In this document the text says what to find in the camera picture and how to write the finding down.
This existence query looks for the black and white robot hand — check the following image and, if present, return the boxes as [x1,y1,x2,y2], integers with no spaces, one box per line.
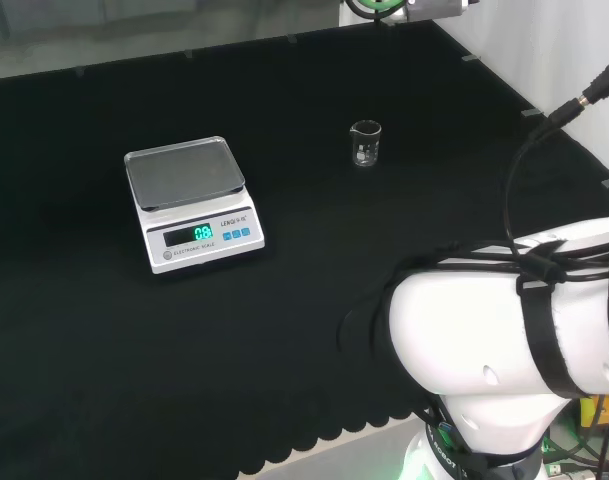
[339,0,481,27]

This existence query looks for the small clear glass beaker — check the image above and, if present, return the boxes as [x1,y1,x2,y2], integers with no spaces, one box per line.
[349,119,383,169]

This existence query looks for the white electronic balance steel pan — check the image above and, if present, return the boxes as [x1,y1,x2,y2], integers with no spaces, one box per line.
[123,135,267,276]

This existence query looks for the black bench cloth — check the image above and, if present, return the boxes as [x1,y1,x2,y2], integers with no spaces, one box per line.
[0,19,609,480]

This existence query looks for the black cable with metal connector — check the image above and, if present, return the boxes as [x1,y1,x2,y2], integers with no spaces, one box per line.
[503,53,609,261]

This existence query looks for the black cable bundle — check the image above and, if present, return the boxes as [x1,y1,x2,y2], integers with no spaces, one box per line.
[541,394,609,480]

